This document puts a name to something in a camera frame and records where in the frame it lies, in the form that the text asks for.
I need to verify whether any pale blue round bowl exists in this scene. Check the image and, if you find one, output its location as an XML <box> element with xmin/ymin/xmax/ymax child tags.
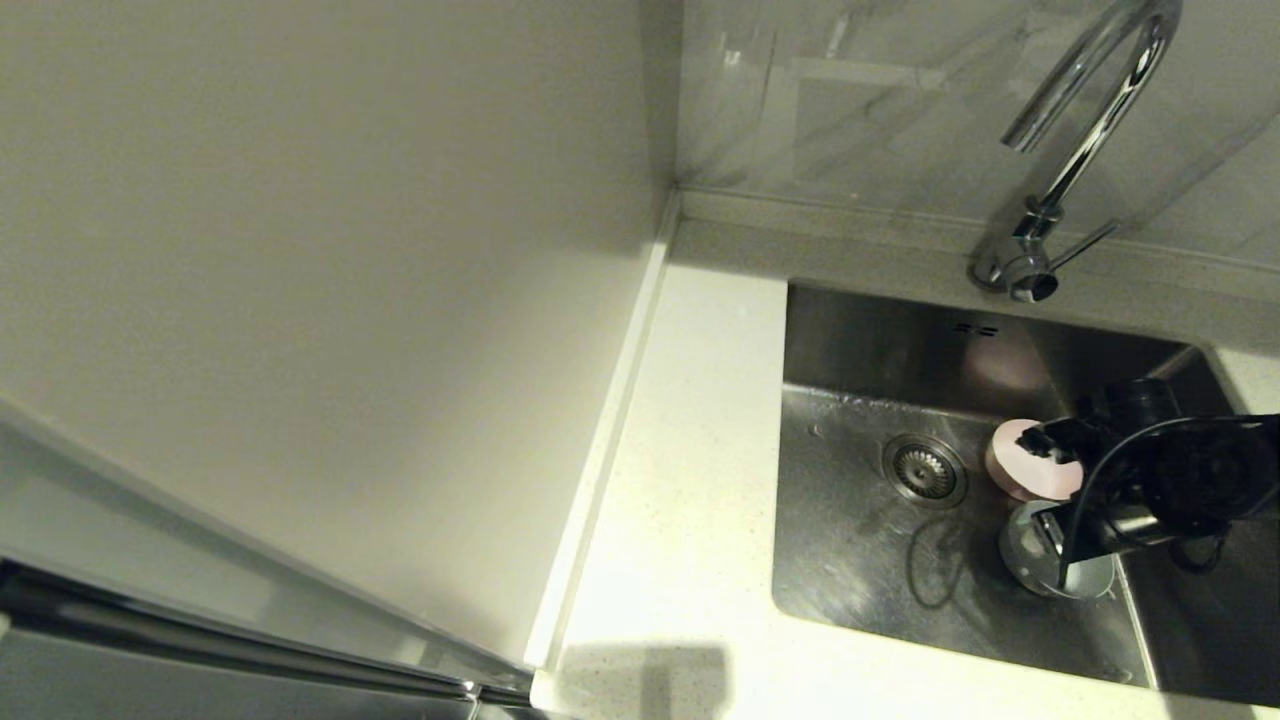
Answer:
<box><xmin>998</xmin><ymin>498</ymin><xmax>1117</xmax><ymax>601</ymax></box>

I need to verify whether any tall silver door refrigerator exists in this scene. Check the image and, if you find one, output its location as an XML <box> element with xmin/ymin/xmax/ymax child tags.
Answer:
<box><xmin>0</xmin><ymin>0</ymin><xmax>681</xmax><ymax>720</ymax></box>

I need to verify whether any stainless steel sink basin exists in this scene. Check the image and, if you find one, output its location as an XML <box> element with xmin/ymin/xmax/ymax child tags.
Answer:
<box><xmin>770</xmin><ymin>282</ymin><xmax>1280</xmax><ymax>706</ymax></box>

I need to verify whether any chrome bar door handle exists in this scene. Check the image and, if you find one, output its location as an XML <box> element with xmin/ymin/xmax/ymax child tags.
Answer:
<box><xmin>0</xmin><ymin>560</ymin><xmax>561</xmax><ymax>720</ymax></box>

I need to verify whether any pink round bowl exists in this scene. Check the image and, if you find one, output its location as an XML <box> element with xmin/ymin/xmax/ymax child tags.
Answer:
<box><xmin>985</xmin><ymin>419</ymin><xmax>1086</xmax><ymax>502</ymax></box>

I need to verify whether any chrome gooseneck faucet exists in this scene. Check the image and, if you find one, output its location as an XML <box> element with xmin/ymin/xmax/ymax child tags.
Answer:
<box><xmin>968</xmin><ymin>0</ymin><xmax>1183</xmax><ymax>304</ymax></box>

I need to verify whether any round metal drain strainer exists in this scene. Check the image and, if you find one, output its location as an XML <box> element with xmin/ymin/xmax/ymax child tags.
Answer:
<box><xmin>880</xmin><ymin>434</ymin><xmax>969</xmax><ymax>510</ymax></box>

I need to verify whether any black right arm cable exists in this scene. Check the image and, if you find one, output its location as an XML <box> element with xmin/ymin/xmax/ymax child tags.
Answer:
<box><xmin>1058</xmin><ymin>415</ymin><xmax>1280</xmax><ymax>593</ymax></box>

